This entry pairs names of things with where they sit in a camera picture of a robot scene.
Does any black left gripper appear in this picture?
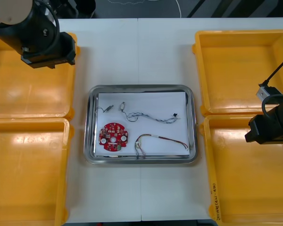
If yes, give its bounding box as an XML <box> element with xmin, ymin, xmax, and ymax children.
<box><xmin>20</xmin><ymin>32</ymin><xmax>76</xmax><ymax>70</ymax></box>

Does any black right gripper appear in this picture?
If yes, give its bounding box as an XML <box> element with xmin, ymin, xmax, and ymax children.
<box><xmin>244</xmin><ymin>114</ymin><xmax>277</xmax><ymax>145</ymax></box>

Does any small dark metal solenoid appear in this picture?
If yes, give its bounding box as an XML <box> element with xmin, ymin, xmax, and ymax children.
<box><xmin>96</xmin><ymin>105</ymin><xmax>115</xmax><ymax>114</ymax></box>

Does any red green-yellow wire harness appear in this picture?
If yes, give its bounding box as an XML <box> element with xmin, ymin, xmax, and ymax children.
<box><xmin>134</xmin><ymin>133</ymin><xmax>190</xmax><ymax>159</ymax></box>

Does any small pale metal solenoid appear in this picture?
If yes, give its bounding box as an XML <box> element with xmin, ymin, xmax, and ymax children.
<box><xmin>119</xmin><ymin>102</ymin><xmax>139</xmax><ymax>123</ymax></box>

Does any blue-white twisted wire harness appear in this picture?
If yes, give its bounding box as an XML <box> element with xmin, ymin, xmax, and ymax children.
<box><xmin>126</xmin><ymin>111</ymin><xmax>181</xmax><ymax>126</ymax></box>

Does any round red circuit board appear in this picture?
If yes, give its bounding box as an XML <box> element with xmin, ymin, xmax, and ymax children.
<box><xmin>99</xmin><ymin>122</ymin><xmax>131</xmax><ymax>154</ymax></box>

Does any yellow-orange plastic bin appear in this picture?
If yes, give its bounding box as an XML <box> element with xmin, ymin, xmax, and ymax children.
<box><xmin>191</xmin><ymin>29</ymin><xmax>283</xmax><ymax>117</ymax></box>
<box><xmin>200</xmin><ymin>113</ymin><xmax>283</xmax><ymax>226</ymax></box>
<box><xmin>0</xmin><ymin>32</ymin><xmax>81</xmax><ymax>122</ymax></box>
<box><xmin>0</xmin><ymin>117</ymin><xmax>75</xmax><ymax>226</ymax></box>

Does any person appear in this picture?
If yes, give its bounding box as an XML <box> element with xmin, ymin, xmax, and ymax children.
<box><xmin>53</xmin><ymin>0</ymin><xmax>96</xmax><ymax>19</ymax></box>

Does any steel tray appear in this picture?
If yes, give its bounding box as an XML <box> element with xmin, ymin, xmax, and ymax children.
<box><xmin>83</xmin><ymin>84</ymin><xmax>199</xmax><ymax>165</ymax></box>

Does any white sheet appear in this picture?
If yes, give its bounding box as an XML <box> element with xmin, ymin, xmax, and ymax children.
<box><xmin>95</xmin><ymin>91</ymin><xmax>191</xmax><ymax>157</ymax></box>

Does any white floor cable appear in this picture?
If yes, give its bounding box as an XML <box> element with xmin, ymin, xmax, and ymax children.
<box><xmin>107</xmin><ymin>0</ymin><xmax>182</xmax><ymax>18</ymax></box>

